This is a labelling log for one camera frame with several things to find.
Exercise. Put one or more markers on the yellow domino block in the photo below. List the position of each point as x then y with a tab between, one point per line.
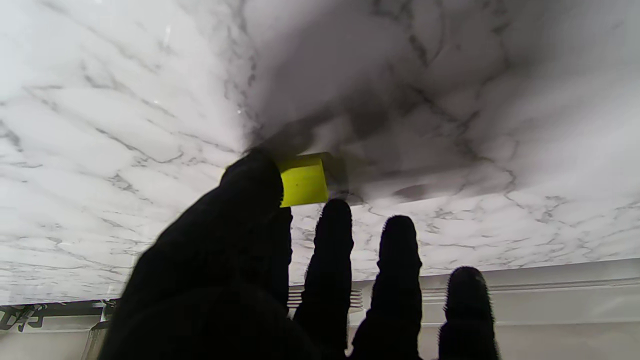
304	182

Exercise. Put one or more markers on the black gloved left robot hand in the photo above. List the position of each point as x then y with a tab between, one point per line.
215	280

